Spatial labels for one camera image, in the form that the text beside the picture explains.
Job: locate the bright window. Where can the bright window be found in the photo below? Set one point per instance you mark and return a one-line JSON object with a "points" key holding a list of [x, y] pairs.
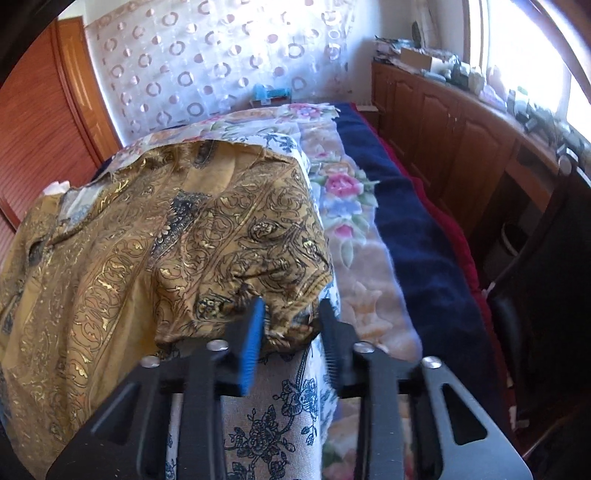
{"points": [[521, 37]]}

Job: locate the blue box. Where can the blue box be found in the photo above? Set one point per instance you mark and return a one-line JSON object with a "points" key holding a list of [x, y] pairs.
{"points": [[272, 94]]}

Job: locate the golden paisley garment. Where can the golden paisley garment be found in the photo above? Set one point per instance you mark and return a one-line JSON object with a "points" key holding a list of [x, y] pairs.
{"points": [[161, 240]]}

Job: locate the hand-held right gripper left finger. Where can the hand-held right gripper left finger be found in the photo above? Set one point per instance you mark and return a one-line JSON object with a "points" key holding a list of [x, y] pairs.
{"points": [[251, 344]]}

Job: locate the pink floral blanket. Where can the pink floral blanket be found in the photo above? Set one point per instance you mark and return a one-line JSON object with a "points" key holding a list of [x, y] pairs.
{"points": [[351, 221]]}

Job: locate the bed with blue floral sheet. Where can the bed with blue floral sheet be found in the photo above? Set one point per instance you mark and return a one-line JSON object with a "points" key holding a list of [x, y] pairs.
{"points": [[277, 415]]}

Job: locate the black chair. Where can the black chair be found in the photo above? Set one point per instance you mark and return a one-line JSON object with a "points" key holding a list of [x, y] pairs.
{"points": [[554, 277]]}

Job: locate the cardboard box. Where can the cardboard box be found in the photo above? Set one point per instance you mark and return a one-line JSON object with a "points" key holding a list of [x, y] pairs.
{"points": [[418, 57]]}

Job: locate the pile of countertop clutter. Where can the pile of countertop clutter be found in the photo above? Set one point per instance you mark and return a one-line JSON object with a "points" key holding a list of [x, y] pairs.
{"points": [[461, 71]]}

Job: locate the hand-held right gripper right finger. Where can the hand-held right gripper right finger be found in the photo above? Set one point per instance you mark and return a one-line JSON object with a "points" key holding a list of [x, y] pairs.
{"points": [[330, 344]]}

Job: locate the circle patterned sheer curtain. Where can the circle patterned sheer curtain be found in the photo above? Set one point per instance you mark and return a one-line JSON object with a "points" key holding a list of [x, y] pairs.
{"points": [[207, 55]]}

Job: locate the wooden cabinet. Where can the wooden cabinet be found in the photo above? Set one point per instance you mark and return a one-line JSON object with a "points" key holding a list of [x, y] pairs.
{"points": [[443, 120]]}

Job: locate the navy blue blanket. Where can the navy blue blanket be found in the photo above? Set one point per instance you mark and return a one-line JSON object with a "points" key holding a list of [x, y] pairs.
{"points": [[415, 230]]}

